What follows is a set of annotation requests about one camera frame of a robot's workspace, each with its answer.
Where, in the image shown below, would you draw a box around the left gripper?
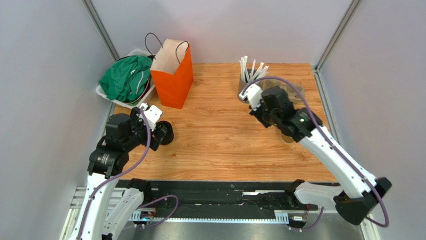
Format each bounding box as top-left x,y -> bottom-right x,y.
123,107 -> 167,151

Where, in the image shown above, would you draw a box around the green jacket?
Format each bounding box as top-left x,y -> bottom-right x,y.
99,55 -> 153,103

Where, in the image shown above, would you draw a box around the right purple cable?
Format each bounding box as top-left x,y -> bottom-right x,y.
241,76 -> 390,232

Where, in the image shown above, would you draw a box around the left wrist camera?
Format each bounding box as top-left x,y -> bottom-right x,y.
139,103 -> 163,132

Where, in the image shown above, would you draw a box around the grey straw holder cup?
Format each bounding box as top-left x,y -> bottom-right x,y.
237,69 -> 262,104

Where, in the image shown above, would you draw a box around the stack of paper cups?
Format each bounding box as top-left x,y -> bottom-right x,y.
281,134 -> 295,144

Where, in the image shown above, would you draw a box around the black coffee cup lids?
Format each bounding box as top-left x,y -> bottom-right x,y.
154,121 -> 175,146

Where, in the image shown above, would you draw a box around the orange paper bag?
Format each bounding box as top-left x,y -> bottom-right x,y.
150,38 -> 194,110

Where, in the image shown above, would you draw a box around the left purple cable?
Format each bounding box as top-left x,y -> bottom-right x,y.
75,106 -> 181,240

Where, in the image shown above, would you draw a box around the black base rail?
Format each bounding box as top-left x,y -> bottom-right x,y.
116,179 -> 344,222

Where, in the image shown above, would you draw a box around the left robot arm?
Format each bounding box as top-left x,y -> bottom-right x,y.
70,103 -> 169,240

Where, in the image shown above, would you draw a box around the wrapped white straws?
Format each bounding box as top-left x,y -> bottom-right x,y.
239,56 -> 270,84

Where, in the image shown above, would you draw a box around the purple cable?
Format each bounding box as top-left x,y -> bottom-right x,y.
75,106 -> 181,240
241,76 -> 390,232

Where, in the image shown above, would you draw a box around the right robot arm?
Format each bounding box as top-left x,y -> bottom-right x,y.
239,84 -> 393,226

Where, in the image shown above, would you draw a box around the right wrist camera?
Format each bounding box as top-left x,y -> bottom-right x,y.
238,84 -> 263,110

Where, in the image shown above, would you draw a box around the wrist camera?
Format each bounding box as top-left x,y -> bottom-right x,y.
238,84 -> 263,110
139,103 -> 163,132

